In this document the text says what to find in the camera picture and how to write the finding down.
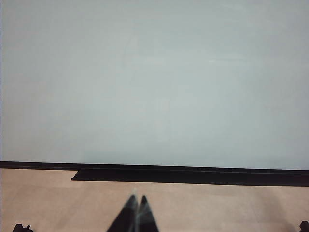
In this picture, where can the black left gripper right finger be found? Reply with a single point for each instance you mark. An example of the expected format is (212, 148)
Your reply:
(146, 215)

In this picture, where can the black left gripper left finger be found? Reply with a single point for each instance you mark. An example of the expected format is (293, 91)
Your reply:
(128, 215)

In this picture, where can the whiteboard with black frame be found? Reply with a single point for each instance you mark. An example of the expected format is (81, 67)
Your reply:
(154, 79)

